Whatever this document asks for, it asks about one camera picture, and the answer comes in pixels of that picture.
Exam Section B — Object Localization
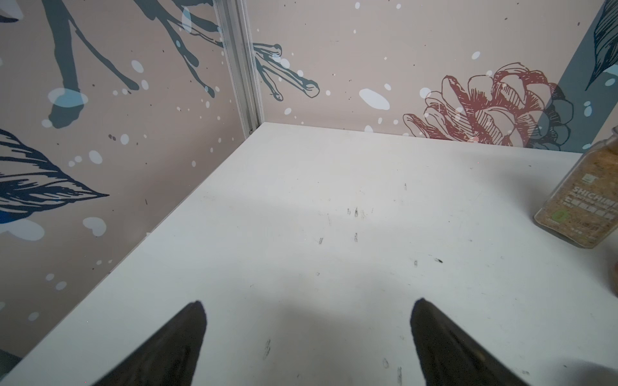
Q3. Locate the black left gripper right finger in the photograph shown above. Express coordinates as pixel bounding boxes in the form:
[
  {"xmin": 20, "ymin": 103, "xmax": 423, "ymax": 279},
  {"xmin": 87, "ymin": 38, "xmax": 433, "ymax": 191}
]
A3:
[{"xmin": 410, "ymin": 299, "xmax": 527, "ymax": 386}]

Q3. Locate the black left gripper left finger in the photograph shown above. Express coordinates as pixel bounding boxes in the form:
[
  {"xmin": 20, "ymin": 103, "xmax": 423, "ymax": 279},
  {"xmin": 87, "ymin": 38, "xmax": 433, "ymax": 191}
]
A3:
[{"xmin": 95, "ymin": 301, "xmax": 208, "ymax": 385}]

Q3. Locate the shichimi spice jar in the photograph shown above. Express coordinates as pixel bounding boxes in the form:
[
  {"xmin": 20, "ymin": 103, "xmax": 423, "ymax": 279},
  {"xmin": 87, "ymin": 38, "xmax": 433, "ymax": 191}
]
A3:
[{"xmin": 534, "ymin": 128, "xmax": 617, "ymax": 249}]

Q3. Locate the aluminium frame rail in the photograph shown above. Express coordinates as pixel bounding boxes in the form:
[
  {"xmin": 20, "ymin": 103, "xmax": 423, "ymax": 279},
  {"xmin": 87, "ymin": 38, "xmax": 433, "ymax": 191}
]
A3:
[{"xmin": 214, "ymin": 0, "xmax": 265, "ymax": 138}]

